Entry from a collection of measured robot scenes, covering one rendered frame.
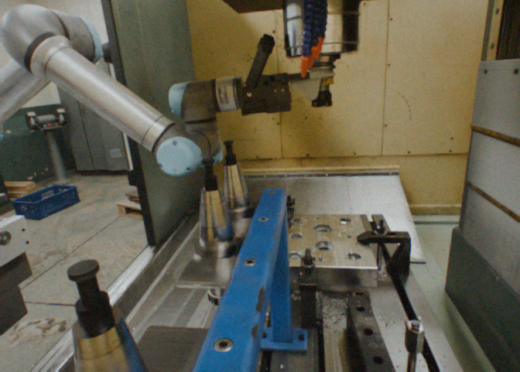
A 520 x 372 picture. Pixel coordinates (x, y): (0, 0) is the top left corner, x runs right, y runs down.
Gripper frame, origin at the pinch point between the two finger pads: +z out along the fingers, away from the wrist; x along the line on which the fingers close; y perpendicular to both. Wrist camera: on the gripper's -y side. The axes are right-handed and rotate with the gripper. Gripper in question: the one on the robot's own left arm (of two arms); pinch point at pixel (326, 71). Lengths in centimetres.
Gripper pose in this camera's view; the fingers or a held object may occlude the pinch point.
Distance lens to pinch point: 75.1
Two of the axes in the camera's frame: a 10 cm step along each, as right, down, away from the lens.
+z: 9.9, -1.0, -1.0
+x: -0.7, 3.0, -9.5
